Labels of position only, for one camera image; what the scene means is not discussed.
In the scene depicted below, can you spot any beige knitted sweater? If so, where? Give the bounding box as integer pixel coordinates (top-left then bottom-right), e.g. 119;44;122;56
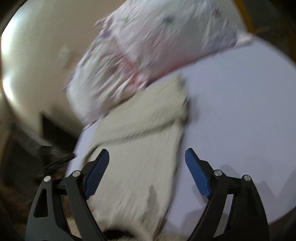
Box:
85;75;188;240

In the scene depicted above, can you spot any lavender bed sheet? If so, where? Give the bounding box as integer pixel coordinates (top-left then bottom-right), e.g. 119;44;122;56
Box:
66;39;296;241

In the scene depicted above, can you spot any pink floral pillow left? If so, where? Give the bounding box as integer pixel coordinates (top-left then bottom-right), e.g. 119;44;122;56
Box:
66;36;148;128

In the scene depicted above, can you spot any pink floral pillow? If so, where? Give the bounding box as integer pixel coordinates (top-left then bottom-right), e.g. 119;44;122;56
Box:
99;1;252;80
66;36;148;128

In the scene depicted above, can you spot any pink floral pillow right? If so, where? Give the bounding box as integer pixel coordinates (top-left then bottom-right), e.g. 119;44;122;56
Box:
99;1;252;80

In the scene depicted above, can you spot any white wall switch plate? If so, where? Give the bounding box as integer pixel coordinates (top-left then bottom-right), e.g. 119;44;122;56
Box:
55;45;72;69

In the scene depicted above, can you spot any wooden bed frame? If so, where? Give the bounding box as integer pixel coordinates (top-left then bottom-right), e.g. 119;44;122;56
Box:
234;0;295;41

